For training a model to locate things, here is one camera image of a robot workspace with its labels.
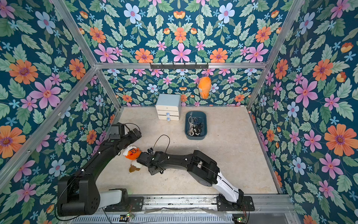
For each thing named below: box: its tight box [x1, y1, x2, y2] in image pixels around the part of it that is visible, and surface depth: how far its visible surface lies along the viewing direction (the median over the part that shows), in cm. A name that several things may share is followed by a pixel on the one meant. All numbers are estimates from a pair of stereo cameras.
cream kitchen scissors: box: [188, 115, 196, 137], surface depth 106 cm
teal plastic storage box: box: [184, 111, 208, 140], surface depth 103 cm
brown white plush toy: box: [129, 159, 144, 173], surface depth 87 cm
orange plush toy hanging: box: [198, 76, 212, 100], surface depth 100 cm
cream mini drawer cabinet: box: [155, 93, 182, 122], surface depth 107 cm
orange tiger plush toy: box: [123, 145, 142, 161], surface depth 89 cm
